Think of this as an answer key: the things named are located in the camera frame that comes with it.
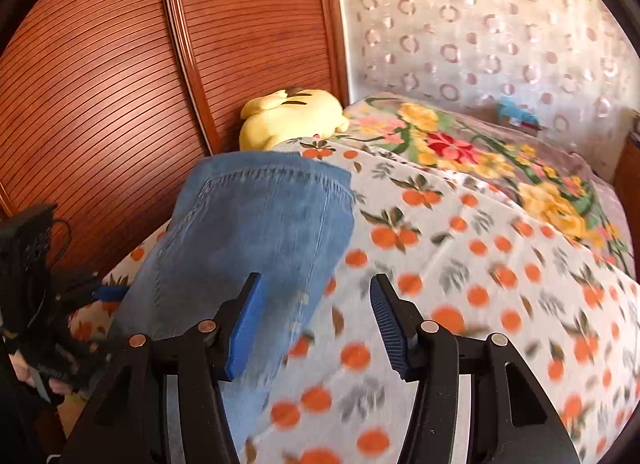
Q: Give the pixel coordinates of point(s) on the person's left hand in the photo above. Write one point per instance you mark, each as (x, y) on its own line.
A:
(21, 366)

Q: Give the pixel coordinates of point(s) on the blue denim pants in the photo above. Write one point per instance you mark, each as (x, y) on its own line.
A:
(250, 224)

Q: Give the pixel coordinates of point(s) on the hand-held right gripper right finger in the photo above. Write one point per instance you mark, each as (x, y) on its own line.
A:
(390, 329)

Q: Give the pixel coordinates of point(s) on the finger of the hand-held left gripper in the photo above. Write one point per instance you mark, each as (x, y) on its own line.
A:
(110, 292)

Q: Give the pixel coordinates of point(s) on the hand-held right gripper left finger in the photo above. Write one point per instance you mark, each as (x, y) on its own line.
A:
(247, 329)

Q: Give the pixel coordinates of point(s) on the wooden louvred wardrobe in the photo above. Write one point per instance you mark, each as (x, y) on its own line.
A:
(100, 94)

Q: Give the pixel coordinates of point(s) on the floral blanket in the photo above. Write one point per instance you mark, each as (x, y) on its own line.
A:
(450, 144)

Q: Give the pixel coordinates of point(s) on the blue plastic package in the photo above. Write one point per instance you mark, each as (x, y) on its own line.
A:
(517, 112)

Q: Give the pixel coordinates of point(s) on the yellow plush toy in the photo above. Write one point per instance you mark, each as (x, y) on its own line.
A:
(290, 117)

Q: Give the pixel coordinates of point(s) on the orange fruit print bedsheet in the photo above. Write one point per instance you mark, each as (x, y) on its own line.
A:
(450, 269)

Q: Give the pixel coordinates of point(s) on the sheer circle-patterned curtain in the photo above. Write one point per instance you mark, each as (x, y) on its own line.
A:
(475, 19)

